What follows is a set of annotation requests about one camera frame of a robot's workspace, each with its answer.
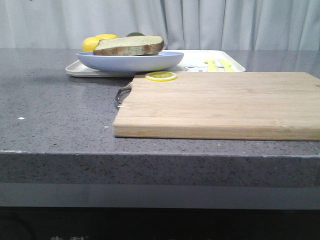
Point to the yellow plastic knife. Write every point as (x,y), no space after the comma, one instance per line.
(227,66)

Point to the white bear tray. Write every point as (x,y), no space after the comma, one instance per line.
(193,61)

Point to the lemon slice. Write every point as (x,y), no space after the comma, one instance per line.
(161,76)

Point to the front yellow lemon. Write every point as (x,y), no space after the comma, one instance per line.
(89,44)

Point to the blue round plate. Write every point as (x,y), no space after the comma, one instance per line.
(131,64)

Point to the green lime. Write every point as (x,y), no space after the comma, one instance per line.
(134,34)

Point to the rear yellow lemon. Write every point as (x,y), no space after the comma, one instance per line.
(106,36)

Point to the bread slice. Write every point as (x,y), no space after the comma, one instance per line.
(130,41)
(136,50)

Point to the yellow lemon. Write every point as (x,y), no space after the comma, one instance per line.
(106,36)
(89,44)

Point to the white curtain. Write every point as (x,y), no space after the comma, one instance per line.
(184,24)

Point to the wooden cutting board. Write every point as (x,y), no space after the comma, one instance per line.
(226,105)

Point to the yellow plastic fork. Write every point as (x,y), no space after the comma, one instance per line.
(211,67)

